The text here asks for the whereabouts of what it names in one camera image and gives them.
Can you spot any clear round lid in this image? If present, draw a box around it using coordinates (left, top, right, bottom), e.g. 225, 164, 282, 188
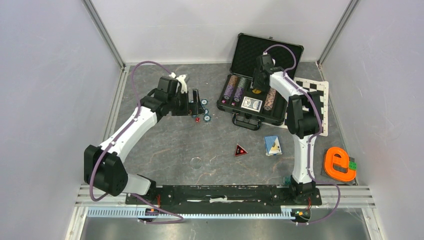
189, 157, 203, 170

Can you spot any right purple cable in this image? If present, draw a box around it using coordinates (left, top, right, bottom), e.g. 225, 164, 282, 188
263, 44, 341, 227

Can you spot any blue card deck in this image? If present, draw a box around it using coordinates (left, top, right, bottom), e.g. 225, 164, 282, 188
264, 135, 283, 156
241, 96, 263, 113

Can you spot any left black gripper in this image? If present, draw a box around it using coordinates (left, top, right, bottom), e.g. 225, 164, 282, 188
168, 89, 205, 117

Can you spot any brown chip stack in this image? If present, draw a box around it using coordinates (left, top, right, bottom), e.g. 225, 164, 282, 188
228, 75, 239, 87

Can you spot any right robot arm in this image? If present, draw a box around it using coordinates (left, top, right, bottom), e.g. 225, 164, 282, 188
252, 53, 323, 204

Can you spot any pink chip stack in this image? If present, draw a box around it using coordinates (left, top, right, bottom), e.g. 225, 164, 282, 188
263, 87, 277, 111

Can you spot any red triangular card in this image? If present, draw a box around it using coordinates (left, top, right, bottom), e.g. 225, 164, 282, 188
234, 144, 248, 157

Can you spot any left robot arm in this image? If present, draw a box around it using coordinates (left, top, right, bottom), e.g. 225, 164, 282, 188
83, 73, 205, 204

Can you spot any black white checkered board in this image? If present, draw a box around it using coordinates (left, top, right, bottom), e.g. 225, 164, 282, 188
272, 75, 328, 139

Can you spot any purple chip stack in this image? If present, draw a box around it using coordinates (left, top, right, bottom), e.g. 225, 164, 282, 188
233, 87, 245, 102
223, 85, 234, 100

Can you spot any blue card deck in case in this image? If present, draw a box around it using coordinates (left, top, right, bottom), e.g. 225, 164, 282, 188
241, 96, 263, 113

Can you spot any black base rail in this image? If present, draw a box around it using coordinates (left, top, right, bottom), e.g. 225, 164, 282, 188
144, 185, 323, 214

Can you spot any green toy block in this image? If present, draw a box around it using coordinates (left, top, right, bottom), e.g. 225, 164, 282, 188
348, 161, 357, 171

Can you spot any black poker set case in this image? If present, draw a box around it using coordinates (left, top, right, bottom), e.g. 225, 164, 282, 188
216, 33, 304, 131

